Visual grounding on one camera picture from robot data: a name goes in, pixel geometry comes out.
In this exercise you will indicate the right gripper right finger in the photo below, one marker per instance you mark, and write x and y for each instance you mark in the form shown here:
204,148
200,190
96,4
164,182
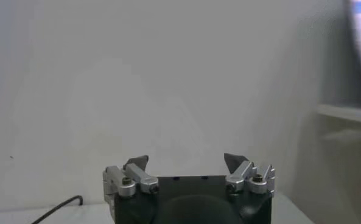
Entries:
241,176

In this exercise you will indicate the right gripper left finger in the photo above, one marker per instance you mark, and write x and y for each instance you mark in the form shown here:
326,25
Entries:
142,179

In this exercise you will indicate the white side table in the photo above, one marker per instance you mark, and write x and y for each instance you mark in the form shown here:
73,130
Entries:
347,113

